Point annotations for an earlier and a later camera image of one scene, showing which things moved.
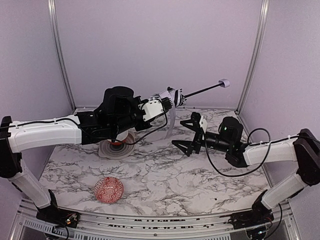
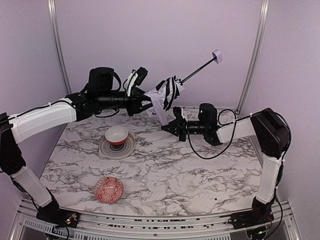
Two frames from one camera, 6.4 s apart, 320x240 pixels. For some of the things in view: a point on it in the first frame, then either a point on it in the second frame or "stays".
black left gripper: x=171 y=100 → x=133 y=104
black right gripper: x=197 y=136 → x=182 y=128
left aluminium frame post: x=51 y=5 stays
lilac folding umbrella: x=178 y=98 → x=162 y=96
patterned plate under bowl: x=109 y=150 stays
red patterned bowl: x=108 y=189 stays
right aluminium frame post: x=264 y=11 stays
